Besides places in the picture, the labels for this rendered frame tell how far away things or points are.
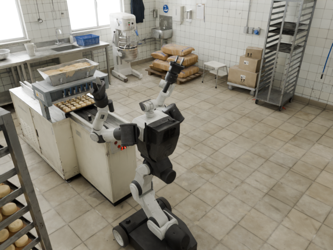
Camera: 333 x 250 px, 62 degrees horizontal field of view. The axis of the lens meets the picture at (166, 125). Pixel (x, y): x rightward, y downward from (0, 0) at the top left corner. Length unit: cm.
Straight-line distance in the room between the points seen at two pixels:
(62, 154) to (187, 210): 148
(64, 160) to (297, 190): 267
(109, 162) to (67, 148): 71
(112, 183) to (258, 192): 165
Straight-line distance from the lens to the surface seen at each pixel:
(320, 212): 343
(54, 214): 323
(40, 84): 317
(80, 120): 291
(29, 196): 116
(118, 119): 285
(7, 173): 111
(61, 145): 322
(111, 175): 281
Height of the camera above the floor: 221
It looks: 29 degrees down
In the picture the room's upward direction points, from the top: straight up
